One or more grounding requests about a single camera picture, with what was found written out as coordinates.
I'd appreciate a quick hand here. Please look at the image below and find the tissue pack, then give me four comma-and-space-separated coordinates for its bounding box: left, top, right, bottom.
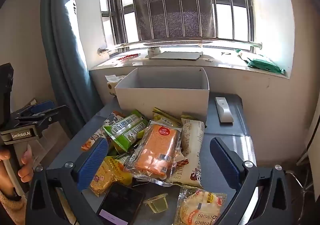
104, 74, 127, 96

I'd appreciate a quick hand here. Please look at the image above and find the clear jelly cup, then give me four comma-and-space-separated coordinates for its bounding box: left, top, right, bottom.
143, 193, 168, 214

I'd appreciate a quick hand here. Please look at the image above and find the grey hanging towel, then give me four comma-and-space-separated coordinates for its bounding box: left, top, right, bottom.
124, 0, 216, 41

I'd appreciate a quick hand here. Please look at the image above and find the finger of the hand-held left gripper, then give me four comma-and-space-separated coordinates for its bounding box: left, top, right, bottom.
19, 100, 55, 117
37, 105, 70, 128

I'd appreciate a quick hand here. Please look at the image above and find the yellow orange-ring snack packet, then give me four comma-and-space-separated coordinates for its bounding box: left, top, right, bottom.
89, 156, 133, 197

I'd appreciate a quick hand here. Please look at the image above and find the teal curtain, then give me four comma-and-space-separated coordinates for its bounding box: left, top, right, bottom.
40, 0, 105, 138

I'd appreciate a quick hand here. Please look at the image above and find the clear orange cracker packet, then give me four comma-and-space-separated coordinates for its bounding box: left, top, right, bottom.
123, 120, 183, 187

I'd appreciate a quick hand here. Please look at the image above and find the cream cartoon-print snack packet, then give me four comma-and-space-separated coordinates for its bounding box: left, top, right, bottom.
81, 111, 125, 152

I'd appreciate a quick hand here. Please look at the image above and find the white crumpled bag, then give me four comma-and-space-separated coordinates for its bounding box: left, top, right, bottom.
148, 47, 162, 58

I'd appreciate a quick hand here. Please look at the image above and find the white padded folding chair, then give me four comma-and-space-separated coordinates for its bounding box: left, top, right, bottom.
285, 105, 320, 203

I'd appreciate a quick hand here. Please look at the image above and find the black smartphone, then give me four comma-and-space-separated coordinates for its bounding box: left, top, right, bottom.
96, 182, 145, 225

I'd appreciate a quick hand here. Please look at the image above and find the yellow-green snack packet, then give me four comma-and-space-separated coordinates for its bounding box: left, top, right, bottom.
152, 107, 182, 127
180, 114, 200, 122

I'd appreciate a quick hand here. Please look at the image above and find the white cardboard box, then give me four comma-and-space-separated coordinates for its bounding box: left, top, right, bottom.
114, 67, 210, 124

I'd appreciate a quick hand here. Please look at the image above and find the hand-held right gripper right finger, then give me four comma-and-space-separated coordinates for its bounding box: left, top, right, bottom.
209, 136, 292, 225

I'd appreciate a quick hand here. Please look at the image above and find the green cloth on sill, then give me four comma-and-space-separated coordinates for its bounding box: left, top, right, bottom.
235, 49, 285, 75

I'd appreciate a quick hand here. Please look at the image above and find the person's left hand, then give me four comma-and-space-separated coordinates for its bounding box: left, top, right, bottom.
0, 144, 34, 198

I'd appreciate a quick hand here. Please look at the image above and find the round cake packet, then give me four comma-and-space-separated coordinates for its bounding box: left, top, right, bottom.
174, 185, 228, 225

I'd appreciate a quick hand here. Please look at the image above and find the cardboard sheet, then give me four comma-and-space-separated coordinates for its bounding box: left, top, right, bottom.
150, 51, 203, 61

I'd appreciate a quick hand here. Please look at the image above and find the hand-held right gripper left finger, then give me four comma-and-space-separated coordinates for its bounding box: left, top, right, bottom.
24, 137, 110, 225

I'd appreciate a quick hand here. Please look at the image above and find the stone window sill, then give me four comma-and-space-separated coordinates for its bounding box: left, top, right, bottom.
89, 51, 293, 79

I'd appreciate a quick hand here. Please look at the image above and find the green snack packet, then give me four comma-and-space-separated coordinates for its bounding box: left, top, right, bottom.
102, 110, 148, 153

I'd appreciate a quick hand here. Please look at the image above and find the steel window guard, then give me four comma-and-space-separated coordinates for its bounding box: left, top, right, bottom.
87, 0, 263, 56

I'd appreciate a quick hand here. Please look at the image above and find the white snack packet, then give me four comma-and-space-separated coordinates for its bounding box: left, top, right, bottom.
170, 118, 205, 188

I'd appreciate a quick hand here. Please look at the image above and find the person's left forearm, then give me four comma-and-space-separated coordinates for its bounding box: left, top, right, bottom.
0, 190, 27, 225

